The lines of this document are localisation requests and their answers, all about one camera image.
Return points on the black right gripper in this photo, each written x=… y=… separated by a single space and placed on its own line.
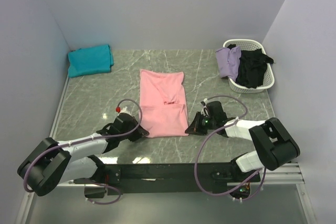
x=195 y=127

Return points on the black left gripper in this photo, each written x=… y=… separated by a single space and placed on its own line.
x=139 y=133

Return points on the pink t shirt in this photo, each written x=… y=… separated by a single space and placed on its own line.
x=163 y=104

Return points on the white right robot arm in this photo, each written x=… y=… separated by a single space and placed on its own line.
x=273 y=144

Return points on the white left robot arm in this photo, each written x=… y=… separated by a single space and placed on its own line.
x=52 y=163

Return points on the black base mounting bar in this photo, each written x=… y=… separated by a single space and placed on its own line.
x=172 y=178

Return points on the lavender t shirt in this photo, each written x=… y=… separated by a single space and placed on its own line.
x=228 y=61

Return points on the black t shirt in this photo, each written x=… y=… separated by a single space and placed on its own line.
x=252 y=68

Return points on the folded teal t shirt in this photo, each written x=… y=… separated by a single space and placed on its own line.
x=87 y=61

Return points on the white plastic laundry basket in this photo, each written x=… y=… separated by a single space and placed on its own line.
x=268 y=81

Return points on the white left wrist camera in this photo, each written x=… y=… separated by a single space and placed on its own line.
x=123 y=110

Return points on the aluminium frame rail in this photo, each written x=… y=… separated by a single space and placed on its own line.
x=285 y=175

